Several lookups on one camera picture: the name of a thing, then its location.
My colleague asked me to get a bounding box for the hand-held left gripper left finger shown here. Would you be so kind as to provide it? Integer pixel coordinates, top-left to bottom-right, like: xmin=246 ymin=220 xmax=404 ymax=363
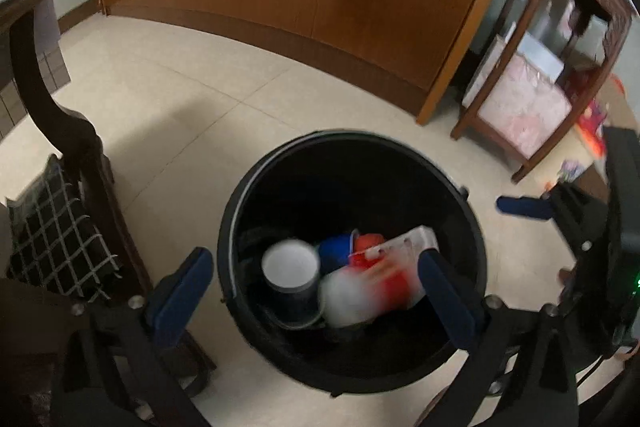
xmin=50 ymin=247 xmax=216 ymax=427

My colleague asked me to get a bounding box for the pink and white box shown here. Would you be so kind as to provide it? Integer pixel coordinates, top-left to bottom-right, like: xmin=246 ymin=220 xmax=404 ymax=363
xmin=477 ymin=52 xmax=573 ymax=158

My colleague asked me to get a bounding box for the dark wooden chair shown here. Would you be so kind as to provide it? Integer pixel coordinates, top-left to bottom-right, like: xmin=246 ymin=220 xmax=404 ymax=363
xmin=0 ymin=0 xmax=218 ymax=398

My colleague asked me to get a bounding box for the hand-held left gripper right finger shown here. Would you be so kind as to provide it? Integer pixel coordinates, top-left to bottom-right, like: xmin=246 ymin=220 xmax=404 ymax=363
xmin=417 ymin=249 xmax=581 ymax=427

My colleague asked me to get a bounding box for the colourful printed packet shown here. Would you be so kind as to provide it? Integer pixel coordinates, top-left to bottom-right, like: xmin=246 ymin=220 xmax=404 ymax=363
xmin=575 ymin=99 xmax=608 ymax=158

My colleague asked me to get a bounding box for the black checked cushion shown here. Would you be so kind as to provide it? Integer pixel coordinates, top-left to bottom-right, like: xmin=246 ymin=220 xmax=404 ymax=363
xmin=6 ymin=154 xmax=123 ymax=303

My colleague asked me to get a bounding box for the blue patterned cup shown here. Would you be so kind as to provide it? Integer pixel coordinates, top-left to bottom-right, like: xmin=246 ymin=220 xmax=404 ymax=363
xmin=261 ymin=239 xmax=322 ymax=328

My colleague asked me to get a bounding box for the plain blue cup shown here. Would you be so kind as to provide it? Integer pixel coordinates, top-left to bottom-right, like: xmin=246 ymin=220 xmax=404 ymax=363
xmin=317 ymin=231 xmax=358 ymax=275

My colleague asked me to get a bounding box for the black trash bin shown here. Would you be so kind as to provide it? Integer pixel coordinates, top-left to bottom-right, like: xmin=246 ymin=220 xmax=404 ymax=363
xmin=217 ymin=130 xmax=488 ymax=397

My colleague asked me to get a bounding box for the red and white tissue box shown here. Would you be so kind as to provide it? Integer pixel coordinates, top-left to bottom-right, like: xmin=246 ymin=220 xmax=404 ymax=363
xmin=350 ymin=226 xmax=438 ymax=308

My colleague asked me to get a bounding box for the white flat box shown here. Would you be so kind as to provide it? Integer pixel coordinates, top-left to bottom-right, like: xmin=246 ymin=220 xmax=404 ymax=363
xmin=510 ymin=22 xmax=566 ymax=80

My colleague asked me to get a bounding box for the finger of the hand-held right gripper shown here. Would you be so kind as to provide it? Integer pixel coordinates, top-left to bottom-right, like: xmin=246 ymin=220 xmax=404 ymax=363
xmin=496 ymin=186 xmax=607 ymax=254

